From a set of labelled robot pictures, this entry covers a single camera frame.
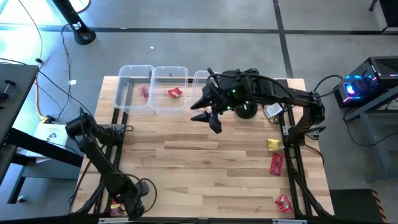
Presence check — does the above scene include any silver metal bracket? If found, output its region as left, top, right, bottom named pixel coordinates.
left=98, top=217, right=134, bottom=224
left=272, top=219, right=308, bottom=224

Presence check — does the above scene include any black computer with coloured lights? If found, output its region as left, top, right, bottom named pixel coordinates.
left=332, top=55, right=398, bottom=108

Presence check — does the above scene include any grey metal side table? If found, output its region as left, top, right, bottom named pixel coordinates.
left=343, top=90, right=398, bottom=181

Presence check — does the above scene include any black mat with striped edge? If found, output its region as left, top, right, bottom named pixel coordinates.
left=329, top=189, right=388, bottom=224

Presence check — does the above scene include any red Skittles candy pack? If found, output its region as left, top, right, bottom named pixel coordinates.
left=274, top=194, right=294, bottom=214
left=167, top=86, right=183, bottom=99

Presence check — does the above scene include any black adapter with white label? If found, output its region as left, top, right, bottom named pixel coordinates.
left=264, top=103, right=284, bottom=119

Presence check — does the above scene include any yellow floor cable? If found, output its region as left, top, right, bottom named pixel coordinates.
left=17, top=0, right=50, bottom=124

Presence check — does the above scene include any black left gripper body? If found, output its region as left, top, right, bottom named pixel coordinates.
left=119, top=186, right=147, bottom=221

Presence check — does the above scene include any black side desk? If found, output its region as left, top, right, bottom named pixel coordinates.
left=0, top=63, right=84, bottom=205

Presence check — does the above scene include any clear plastic container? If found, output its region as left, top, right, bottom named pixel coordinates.
left=190, top=70, right=218, bottom=110
left=150, top=65, right=190, bottom=118
left=113, top=64, right=155, bottom=116

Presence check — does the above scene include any long red candy bar pack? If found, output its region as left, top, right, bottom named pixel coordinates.
left=269, top=152, right=285, bottom=177

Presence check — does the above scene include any black floor cable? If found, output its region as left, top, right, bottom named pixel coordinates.
left=59, top=24, right=73, bottom=121

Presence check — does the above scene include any black metal table frame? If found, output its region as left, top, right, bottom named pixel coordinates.
left=74, top=76, right=335, bottom=220

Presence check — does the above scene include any black floor stand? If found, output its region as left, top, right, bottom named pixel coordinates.
left=51, top=0, right=96, bottom=45

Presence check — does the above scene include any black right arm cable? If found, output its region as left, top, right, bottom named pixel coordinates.
left=312, top=74, right=345, bottom=99

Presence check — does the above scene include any black furniture piece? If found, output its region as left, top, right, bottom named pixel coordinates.
left=369, top=0, right=398, bottom=34

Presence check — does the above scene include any black clamp knob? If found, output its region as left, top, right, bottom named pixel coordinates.
left=0, top=80, right=17, bottom=100

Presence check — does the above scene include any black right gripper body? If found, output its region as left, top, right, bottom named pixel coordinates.
left=206, top=67, right=253, bottom=134

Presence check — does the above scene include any white printed paper box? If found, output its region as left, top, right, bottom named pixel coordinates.
left=32, top=123, right=69, bottom=151

